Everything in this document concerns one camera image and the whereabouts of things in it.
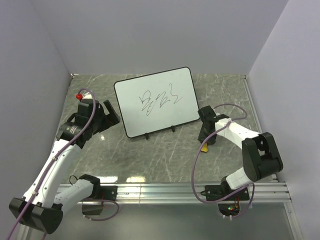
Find yellow bone-shaped eraser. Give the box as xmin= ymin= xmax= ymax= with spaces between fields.
xmin=200 ymin=142 xmax=209 ymax=153

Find white whiteboard black frame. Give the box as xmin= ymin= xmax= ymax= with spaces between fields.
xmin=113 ymin=66 xmax=200 ymax=139

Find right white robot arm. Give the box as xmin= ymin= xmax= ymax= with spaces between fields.
xmin=197 ymin=105 xmax=284 ymax=202

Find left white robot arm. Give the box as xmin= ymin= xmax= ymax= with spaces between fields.
xmin=9 ymin=98 xmax=121 ymax=234

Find red cable connector cap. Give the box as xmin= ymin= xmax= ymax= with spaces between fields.
xmin=76 ymin=93 xmax=83 ymax=101

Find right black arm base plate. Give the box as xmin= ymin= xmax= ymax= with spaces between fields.
xmin=200 ymin=185 xmax=250 ymax=202

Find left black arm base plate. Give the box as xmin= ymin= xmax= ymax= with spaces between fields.
xmin=92 ymin=185 xmax=118 ymax=201

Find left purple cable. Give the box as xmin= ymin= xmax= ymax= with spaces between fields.
xmin=4 ymin=88 xmax=121 ymax=240

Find aluminium mounting rail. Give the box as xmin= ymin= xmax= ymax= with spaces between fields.
xmin=115 ymin=181 xmax=292 ymax=204

